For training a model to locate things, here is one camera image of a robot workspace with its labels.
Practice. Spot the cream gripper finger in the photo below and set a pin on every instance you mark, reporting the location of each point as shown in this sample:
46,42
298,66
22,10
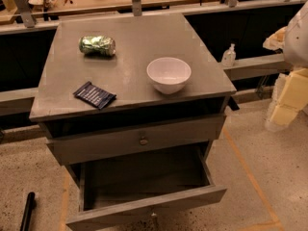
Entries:
289,97

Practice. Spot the crushed green can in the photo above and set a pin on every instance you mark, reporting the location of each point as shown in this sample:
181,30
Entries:
102,45

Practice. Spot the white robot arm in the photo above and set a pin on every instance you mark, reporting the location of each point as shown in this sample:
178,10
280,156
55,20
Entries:
292,40

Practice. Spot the grey drawer cabinet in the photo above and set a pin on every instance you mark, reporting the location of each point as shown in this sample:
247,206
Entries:
138,42

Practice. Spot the grey top drawer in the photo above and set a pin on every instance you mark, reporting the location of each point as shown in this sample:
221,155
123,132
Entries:
128,140

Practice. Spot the grey open middle drawer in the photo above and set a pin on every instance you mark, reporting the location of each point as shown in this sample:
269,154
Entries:
129,188

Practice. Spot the clear sanitizer bottle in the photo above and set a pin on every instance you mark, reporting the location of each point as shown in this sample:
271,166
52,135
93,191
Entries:
229,56

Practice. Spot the white bowl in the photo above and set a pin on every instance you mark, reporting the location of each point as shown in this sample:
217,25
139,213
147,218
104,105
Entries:
168,75

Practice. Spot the dark blue snack packet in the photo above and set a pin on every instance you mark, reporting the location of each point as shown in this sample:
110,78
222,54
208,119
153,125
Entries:
94,95

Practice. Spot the grey metal railing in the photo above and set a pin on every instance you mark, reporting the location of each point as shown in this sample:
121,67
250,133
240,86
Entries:
19,101

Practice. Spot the black cylindrical bar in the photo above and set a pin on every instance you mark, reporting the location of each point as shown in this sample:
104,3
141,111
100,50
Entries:
29,207

